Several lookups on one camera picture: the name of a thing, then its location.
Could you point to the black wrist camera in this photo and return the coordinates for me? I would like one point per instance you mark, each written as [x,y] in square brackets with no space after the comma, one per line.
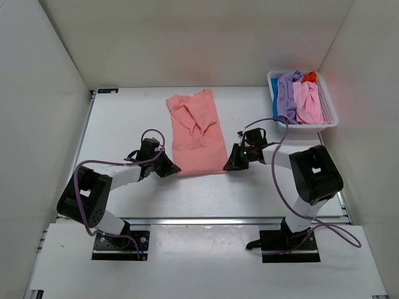
[253,137]
[148,150]

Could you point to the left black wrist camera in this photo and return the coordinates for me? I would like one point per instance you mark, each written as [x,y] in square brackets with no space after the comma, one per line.
[148,150]

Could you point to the light pink t shirt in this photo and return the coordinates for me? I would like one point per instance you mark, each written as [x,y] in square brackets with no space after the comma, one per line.
[306,97]

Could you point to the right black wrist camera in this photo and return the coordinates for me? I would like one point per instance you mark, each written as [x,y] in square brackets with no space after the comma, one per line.
[253,137]

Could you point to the orange red t shirt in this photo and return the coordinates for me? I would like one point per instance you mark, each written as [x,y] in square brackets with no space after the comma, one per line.
[310,77]

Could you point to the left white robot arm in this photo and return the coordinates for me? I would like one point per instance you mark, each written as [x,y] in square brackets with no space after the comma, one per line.
[85,197]

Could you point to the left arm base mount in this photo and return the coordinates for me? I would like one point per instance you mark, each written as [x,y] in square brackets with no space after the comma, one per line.
[122,249]

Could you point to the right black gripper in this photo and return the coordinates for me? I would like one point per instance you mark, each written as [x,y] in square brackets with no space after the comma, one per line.
[234,164]

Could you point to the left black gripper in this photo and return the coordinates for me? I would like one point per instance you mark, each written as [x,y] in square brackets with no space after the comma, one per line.
[169,167]

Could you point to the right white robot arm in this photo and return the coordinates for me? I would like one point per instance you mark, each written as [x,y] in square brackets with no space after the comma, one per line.
[316,178]

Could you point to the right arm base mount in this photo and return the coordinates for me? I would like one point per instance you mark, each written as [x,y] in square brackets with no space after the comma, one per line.
[283,246]

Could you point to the salmon pink t shirt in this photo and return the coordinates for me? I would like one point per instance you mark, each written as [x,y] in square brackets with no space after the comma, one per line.
[198,144]

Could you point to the black label sticker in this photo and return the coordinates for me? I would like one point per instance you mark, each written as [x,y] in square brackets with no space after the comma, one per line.
[107,90]

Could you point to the lavender t shirt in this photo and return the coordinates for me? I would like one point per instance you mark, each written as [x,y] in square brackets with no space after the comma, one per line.
[292,77]

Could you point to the aluminium table rail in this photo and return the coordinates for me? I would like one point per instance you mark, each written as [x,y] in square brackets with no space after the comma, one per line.
[205,221]

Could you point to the blue t shirt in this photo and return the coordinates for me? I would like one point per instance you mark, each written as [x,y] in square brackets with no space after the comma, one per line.
[280,98]

